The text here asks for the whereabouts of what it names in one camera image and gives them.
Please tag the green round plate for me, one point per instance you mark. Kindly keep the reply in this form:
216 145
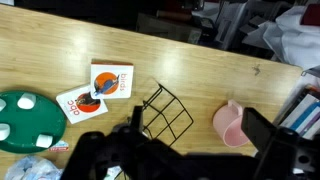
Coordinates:
30 123

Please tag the maroon cloth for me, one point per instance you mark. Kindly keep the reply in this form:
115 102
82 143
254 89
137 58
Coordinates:
311 15

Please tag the white marshmallow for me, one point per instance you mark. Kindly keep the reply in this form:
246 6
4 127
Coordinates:
44 141
4 131
26 100
2 104

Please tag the white cloth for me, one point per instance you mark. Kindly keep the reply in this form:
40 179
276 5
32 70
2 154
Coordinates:
293 40

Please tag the blue white marshmallow bag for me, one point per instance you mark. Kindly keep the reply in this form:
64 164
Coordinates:
31 168

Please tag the white birds board book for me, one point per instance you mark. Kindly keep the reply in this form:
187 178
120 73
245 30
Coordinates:
111 80

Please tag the pink plastic cup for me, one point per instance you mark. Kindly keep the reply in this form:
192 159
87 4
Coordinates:
226 123

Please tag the orange book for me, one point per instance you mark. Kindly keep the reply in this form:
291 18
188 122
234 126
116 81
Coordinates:
310 90

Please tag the blue book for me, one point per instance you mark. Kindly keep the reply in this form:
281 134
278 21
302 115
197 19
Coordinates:
308 117

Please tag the small red white wrapper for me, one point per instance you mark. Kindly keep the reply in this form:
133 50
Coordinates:
59 146

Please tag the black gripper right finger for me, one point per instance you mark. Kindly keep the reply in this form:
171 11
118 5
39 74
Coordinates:
258 128

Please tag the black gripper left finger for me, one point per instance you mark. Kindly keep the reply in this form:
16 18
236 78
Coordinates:
137 118

